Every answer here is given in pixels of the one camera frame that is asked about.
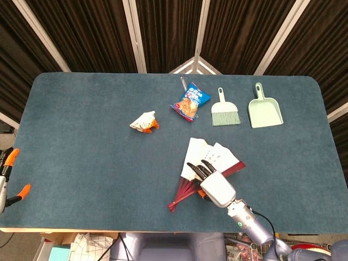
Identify white triangular partition foot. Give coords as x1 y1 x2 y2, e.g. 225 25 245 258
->
168 56 221 76

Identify lavender robot torso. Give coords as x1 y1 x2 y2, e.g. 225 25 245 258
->
110 232 228 261

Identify red white ball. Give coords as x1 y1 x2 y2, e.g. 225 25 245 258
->
290 243 333 253

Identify right robot hand orange thumbtip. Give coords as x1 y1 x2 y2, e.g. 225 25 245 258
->
187 159 237 209

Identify metal wire basket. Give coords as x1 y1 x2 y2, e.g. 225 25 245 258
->
224 233 335 261

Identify white checkered cloth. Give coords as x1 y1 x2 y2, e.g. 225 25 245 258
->
70 232 115 261

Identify blue snack bag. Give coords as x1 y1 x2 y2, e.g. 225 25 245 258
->
170 81 212 122

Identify black torso cable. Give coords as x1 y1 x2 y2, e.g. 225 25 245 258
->
99 233 131 261

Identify dark brown curtain panel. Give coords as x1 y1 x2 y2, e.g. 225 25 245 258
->
200 0 297 76
265 0 348 147
0 0 65 123
135 0 203 74
26 0 138 73

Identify green hand brush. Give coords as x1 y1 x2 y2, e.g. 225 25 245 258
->
211 87 241 127

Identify green dustpan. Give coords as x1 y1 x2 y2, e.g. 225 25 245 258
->
247 82 284 129

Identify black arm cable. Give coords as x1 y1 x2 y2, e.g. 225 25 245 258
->
251 210 282 261

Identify cardboard box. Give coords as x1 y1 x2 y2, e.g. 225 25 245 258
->
40 231 120 247

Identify white partition frame bar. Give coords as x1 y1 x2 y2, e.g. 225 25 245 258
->
0 111 20 130
327 102 348 123

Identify white partition frame post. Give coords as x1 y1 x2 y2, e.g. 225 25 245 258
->
12 0 71 73
254 0 310 76
122 0 147 73
194 0 212 74

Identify paper folding fan red ribs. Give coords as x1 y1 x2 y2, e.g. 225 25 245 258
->
167 137 247 213

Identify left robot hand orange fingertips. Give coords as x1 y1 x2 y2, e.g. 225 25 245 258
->
0 148 32 214

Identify crumpled orange white snack bag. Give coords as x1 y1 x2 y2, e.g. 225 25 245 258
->
129 110 160 134

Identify blue table mat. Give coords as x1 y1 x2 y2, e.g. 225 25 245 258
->
0 72 348 236

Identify teal box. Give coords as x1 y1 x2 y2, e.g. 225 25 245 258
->
47 246 72 261

